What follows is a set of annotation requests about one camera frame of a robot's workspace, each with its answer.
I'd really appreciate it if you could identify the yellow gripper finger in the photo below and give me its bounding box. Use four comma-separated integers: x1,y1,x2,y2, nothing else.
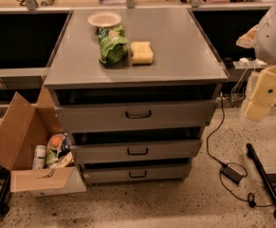
242,66,276,123
236,26,258,48

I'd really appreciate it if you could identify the grey drawer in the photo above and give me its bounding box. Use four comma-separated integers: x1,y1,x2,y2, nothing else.
82,163,192,184
71,140,202,163
55,100,217,133

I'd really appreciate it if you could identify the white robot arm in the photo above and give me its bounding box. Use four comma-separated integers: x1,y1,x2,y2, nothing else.
236,1,276,123

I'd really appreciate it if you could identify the grey top drawer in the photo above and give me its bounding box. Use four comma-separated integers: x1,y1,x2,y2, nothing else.
55,100,217,133

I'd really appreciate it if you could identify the grey drawer cabinet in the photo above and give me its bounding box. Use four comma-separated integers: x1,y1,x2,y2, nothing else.
45,8,228,184

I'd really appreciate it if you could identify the grey bottom drawer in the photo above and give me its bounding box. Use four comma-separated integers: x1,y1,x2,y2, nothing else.
82,163,192,184

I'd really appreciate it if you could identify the white power strip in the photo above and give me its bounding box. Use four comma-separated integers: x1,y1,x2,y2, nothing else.
233,58,267,69

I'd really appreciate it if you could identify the black power adapter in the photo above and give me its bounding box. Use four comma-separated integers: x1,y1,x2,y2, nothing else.
221,165,243,184

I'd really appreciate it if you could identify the yellow sponge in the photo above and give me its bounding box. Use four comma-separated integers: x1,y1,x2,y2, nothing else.
130,42,154,65

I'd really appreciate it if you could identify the black metal floor bar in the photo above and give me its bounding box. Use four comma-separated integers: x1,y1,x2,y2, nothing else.
246,143,276,219

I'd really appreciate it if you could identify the green chip bag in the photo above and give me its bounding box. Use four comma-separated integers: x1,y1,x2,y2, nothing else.
98,25,129,66

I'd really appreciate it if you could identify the white paper bowl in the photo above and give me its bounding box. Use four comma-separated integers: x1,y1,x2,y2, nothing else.
87,11,121,28

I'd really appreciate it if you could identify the orange snack package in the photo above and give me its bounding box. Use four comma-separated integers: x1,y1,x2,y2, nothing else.
46,134,73,168

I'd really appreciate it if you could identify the brown cardboard box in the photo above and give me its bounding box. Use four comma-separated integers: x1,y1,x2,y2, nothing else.
0,88,86,197

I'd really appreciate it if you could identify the white spray can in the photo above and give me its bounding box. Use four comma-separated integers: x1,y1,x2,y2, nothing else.
32,145,46,169

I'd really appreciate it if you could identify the black stand leg left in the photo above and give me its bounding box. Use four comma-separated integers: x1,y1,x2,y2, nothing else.
0,172,10,217

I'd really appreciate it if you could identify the black power cable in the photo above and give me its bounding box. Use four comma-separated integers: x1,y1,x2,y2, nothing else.
205,92,276,208

